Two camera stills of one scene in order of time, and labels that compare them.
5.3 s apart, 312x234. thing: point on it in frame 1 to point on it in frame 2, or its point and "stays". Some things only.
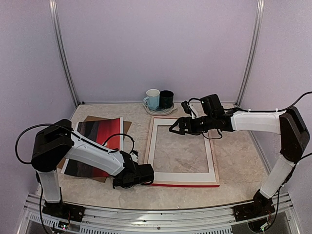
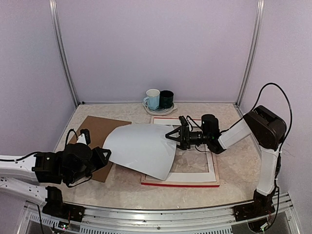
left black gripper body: x=126 y=185 to x=90 y=167
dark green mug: x=166 y=99 stays
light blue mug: x=152 y=100 stays
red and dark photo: x=107 y=133 to x=143 y=146
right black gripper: x=183 y=120 to x=185 y=144
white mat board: x=178 y=177 stays
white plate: x=160 y=111 stays
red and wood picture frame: x=147 y=146 to x=207 y=183
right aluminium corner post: x=248 y=68 stays
